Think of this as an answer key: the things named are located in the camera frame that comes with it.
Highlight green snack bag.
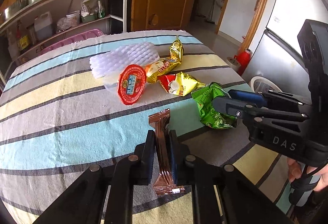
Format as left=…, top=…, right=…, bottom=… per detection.
left=191, top=82, right=237, bottom=130

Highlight brown coffee snack wrapper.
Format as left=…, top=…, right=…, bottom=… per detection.
left=148, top=109, right=185, bottom=196

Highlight yellow red snack bag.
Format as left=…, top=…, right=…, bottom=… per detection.
left=158, top=72, right=206, bottom=96

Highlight red lid plastic cup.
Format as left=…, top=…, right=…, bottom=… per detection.
left=103, top=64, right=146, bottom=105

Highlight white trash bin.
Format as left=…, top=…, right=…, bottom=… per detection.
left=248, top=76, right=282, bottom=93

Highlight person's right hand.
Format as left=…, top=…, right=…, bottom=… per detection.
left=287, top=157, right=328, bottom=192

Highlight white paper roll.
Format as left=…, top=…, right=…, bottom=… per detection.
left=226, top=57, right=241, bottom=72

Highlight silver refrigerator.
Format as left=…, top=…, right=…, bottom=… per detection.
left=242, top=0, right=327, bottom=97

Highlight gold yellow snack wrapper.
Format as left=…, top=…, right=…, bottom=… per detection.
left=145, top=36, right=184, bottom=84

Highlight striped tablecloth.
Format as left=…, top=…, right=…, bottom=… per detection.
left=1, top=31, right=291, bottom=223

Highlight white foam fruit net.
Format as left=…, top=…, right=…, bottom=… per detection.
left=90, top=42, right=159, bottom=78

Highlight pink plastic tray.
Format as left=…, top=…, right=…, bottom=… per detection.
left=38, top=29, right=104, bottom=55

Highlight green dish soap bottle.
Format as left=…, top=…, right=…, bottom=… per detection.
left=97, top=0, right=106, bottom=19

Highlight white plastic tub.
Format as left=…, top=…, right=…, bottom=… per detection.
left=66, top=10, right=81, bottom=27

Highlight white plastic jug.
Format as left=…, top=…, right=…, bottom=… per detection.
left=34, top=11, right=53, bottom=41

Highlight cooking oil bottle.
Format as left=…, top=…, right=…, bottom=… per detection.
left=16, top=20, right=32, bottom=54

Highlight white metal shelf rack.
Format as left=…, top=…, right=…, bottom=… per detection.
left=0, top=0, right=143, bottom=81

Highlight steel mixing bowl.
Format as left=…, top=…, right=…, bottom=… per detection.
left=1, top=0, right=28, bottom=21

